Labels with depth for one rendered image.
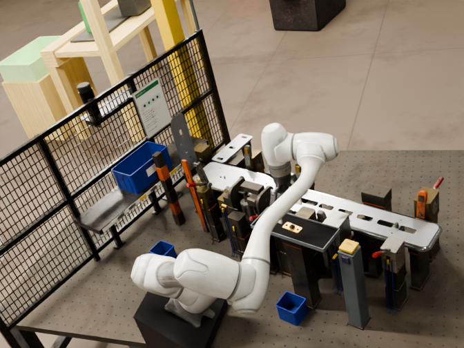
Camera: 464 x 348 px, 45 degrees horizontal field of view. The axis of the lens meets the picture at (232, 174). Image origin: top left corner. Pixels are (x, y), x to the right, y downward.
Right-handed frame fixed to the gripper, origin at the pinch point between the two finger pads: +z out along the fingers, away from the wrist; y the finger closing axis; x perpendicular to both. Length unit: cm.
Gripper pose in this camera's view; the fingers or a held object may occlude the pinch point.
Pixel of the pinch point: (288, 210)
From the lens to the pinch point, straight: 237.7
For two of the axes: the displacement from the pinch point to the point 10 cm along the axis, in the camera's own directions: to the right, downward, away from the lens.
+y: 6.6, -5.4, 5.3
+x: -7.2, -2.5, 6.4
